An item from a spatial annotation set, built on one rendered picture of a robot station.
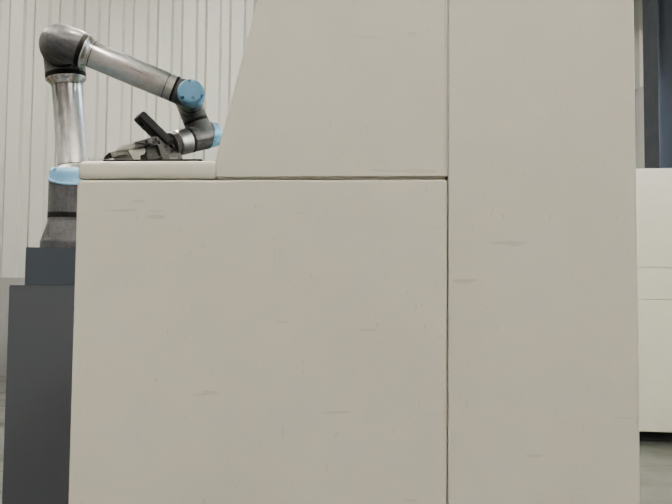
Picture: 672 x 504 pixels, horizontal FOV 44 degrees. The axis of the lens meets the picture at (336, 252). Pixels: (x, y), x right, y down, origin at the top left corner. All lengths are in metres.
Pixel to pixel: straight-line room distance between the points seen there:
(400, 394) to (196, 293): 0.35
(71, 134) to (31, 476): 0.95
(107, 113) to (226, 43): 1.47
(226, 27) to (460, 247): 8.14
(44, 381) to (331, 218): 1.20
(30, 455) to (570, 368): 1.48
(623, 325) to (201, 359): 0.64
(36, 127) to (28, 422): 7.13
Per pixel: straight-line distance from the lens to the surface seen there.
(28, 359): 2.29
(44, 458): 2.31
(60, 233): 2.33
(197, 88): 2.40
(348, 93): 1.30
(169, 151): 2.47
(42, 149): 9.21
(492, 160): 1.29
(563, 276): 1.28
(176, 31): 9.33
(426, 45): 1.32
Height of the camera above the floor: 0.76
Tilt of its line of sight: 4 degrees up
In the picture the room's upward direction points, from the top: 1 degrees clockwise
